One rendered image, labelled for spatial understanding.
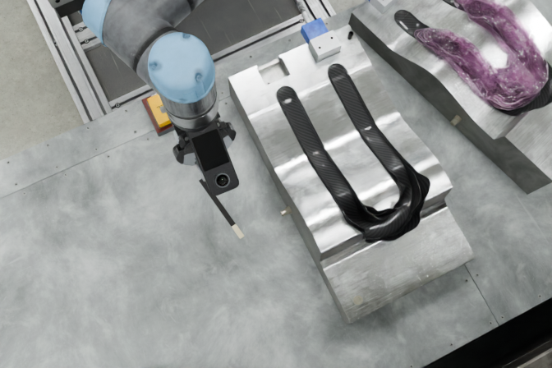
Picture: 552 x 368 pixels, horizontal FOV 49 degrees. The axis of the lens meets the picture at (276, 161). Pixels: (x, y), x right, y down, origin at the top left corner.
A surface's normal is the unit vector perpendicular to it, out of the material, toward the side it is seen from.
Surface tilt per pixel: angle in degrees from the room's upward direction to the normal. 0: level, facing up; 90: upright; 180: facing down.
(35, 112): 0
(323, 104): 3
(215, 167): 29
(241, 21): 0
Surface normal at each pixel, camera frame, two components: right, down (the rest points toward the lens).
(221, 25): 0.03, -0.27
